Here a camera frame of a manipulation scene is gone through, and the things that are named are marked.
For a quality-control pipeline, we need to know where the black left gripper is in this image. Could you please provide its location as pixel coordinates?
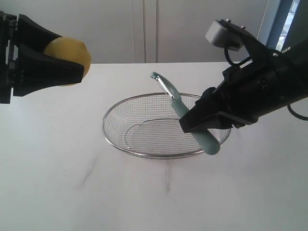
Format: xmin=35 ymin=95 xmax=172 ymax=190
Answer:
xmin=0 ymin=11 xmax=84 ymax=104

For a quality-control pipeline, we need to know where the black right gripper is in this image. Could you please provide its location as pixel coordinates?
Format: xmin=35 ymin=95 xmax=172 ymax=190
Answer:
xmin=180 ymin=40 xmax=308 ymax=133

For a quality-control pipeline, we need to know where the teal handled vegetable peeler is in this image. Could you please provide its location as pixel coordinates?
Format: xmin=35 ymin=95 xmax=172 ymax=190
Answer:
xmin=150 ymin=71 xmax=221 ymax=156

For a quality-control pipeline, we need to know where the yellow lemon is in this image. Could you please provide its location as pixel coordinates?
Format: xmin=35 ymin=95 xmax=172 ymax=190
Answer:
xmin=43 ymin=37 xmax=91 ymax=78

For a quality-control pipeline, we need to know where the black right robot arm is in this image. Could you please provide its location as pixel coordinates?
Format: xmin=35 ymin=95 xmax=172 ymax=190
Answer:
xmin=180 ymin=40 xmax=308 ymax=133

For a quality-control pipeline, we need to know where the oval wire mesh basket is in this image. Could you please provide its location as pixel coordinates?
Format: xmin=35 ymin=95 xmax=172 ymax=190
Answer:
xmin=102 ymin=92 xmax=232 ymax=160

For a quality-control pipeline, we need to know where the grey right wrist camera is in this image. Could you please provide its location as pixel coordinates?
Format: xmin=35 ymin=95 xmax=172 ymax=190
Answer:
xmin=205 ymin=20 xmax=244 ymax=51

